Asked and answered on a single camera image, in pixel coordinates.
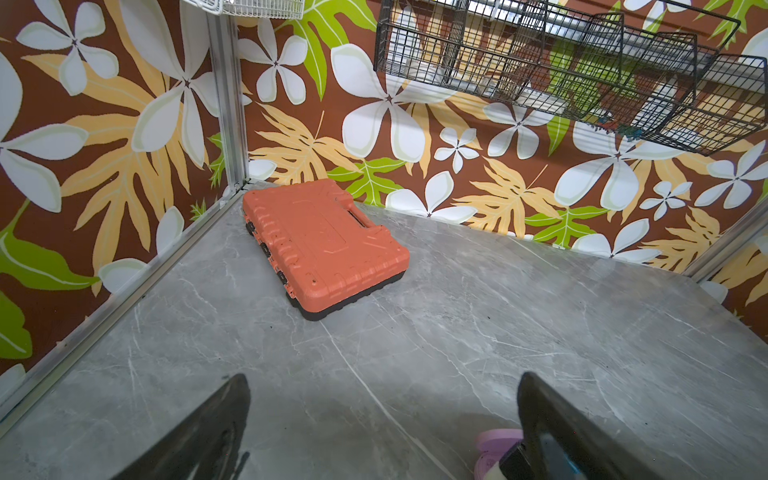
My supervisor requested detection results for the aluminium frame post left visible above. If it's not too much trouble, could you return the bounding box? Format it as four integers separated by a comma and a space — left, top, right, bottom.
207, 14, 247, 192

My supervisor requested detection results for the aluminium frame post right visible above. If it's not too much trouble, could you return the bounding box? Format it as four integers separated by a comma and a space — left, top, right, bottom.
683, 198, 767, 282

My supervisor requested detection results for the black wire basket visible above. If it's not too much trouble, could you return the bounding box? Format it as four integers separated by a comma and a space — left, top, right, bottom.
374, 1, 767, 155

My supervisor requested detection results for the purple earbud charging case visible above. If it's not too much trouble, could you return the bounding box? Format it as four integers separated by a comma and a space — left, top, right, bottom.
473, 429, 524, 480

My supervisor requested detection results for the white wire basket left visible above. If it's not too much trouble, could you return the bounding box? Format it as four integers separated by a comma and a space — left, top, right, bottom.
185, 0, 305, 20

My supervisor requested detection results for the aluminium frame post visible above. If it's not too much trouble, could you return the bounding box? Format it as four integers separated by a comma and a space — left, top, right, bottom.
207, 14, 247, 192
683, 198, 767, 282

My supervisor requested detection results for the red plastic tool case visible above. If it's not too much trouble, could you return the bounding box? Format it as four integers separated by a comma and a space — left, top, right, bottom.
242, 179, 410, 320

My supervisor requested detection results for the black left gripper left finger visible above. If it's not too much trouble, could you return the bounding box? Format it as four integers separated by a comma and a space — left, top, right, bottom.
114, 373, 251, 479

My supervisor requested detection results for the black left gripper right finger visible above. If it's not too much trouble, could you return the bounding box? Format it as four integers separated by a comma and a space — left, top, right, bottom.
517, 371, 660, 480

